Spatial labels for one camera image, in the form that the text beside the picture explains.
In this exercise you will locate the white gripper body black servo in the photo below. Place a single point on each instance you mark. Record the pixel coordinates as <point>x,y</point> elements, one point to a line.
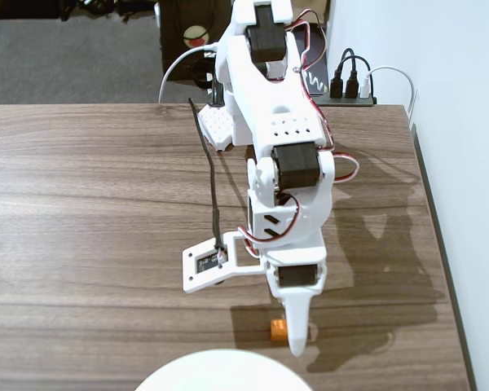
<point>296,276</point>

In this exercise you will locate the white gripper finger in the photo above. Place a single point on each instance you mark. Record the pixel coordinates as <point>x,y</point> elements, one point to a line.
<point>298,326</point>

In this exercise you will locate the orange lego block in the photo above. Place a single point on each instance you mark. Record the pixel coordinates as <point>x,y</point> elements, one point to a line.
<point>278,330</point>

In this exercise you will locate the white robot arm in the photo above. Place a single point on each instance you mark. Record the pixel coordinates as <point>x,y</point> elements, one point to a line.
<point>265,102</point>

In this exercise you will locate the white plate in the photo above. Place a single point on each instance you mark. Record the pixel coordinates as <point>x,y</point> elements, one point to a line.
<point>224,372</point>

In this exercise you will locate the black power strip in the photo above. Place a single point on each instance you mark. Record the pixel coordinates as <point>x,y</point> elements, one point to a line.
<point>350,100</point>

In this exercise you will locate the round red cream sticker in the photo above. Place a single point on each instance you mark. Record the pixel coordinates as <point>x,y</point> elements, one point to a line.
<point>195,38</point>

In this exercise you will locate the brown paper bag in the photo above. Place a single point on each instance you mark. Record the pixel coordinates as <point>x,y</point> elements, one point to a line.
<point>305,10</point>

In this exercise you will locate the dark brown cabinet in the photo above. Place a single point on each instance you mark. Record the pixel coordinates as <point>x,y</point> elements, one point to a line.
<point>173,24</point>

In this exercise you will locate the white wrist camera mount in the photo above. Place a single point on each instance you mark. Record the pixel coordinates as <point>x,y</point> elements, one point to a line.
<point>195,277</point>

